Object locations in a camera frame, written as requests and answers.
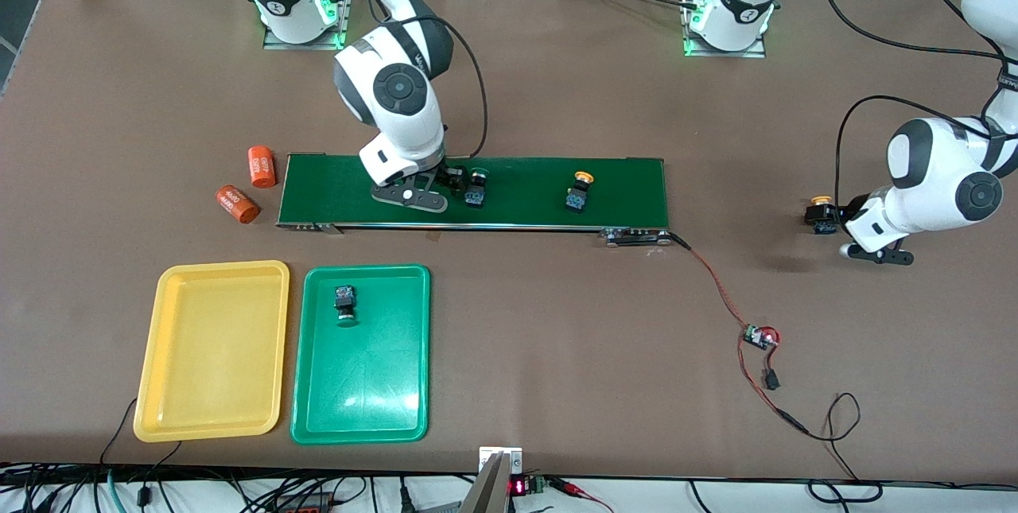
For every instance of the yellow plastic tray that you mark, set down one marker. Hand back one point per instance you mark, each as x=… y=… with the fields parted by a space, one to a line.
x=211 y=354

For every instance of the red clip leads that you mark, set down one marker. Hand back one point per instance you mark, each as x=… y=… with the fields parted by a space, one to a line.
x=576 y=489

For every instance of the yellow push button switch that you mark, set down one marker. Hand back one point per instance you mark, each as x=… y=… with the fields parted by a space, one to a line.
x=579 y=193
x=819 y=215

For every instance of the orange power strip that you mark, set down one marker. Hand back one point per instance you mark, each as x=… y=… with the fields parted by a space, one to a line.
x=306 y=503

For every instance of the orange cylinder printed 4680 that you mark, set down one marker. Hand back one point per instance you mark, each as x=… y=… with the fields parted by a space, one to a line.
x=262 y=167
x=237 y=204

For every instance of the green conveyor belt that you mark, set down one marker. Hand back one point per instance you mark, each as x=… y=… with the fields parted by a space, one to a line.
x=533 y=211

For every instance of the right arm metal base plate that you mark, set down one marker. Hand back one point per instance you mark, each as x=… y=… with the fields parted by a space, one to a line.
x=302 y=45

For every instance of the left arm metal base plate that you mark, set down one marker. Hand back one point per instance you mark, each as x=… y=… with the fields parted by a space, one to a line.
x=747 y=53

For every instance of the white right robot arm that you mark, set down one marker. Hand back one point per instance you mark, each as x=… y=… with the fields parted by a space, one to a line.
x=398 y=91

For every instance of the grey camera stand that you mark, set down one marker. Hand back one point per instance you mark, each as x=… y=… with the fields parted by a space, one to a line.
x=485 y=493

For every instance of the red digit display module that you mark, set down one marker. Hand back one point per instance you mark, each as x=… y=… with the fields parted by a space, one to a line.
x=525 y=486

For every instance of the green push button switch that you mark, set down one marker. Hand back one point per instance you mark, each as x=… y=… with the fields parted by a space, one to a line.
x=477 y=191
x=346 y=302

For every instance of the green plastic tray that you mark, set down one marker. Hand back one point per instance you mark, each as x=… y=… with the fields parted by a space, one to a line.
x=362 y=386

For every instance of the small green circuit module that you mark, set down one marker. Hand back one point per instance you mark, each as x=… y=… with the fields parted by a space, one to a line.
x=759 y=337

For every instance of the small metal table bracket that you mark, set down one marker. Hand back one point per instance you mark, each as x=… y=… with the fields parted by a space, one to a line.
x=513 y=457

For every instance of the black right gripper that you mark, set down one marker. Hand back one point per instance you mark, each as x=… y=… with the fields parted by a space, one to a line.
x=446 y=174

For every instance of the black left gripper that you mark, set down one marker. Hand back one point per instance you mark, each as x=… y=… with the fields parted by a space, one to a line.
x=841 y=211

